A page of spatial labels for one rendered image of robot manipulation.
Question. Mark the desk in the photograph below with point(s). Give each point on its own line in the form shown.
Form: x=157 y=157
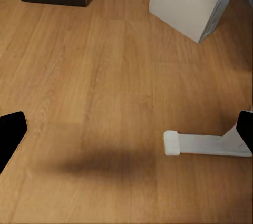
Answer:
x=231 y=144

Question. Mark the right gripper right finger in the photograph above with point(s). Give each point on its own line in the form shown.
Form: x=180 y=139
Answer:
x=245 y=128

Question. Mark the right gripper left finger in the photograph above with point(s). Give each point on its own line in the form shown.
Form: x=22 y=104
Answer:
x=12 y=130

